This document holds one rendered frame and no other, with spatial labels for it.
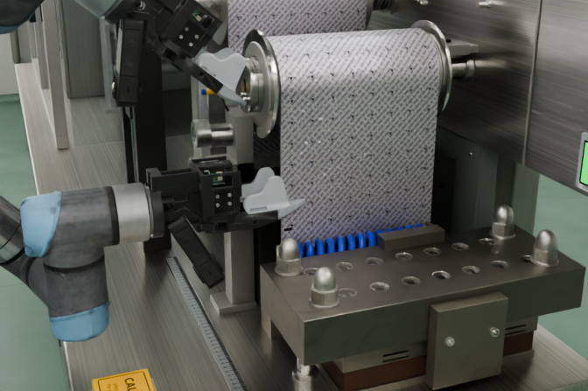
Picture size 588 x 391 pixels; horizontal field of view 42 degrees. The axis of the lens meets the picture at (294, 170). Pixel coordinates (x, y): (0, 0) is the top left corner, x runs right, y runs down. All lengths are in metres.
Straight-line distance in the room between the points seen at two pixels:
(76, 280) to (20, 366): 1.88
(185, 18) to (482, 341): 0.54
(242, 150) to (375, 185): 0.20
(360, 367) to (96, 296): 0.34
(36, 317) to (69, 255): 2.17
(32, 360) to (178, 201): 1.93
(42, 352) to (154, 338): 1.79
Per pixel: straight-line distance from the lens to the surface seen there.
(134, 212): 0.96
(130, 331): 1.15
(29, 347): 2.95
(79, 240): 0.96
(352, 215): 1.09
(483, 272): 1.03
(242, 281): 1.17
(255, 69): 1.02
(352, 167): 1.07
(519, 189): 1.41
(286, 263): 0.99
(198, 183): 0.98
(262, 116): 1.03
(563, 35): 1.02
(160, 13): 0.98
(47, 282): 1.01
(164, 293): 1.25
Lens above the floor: 1.48
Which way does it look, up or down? 19 degrees down
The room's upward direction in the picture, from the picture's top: straight up
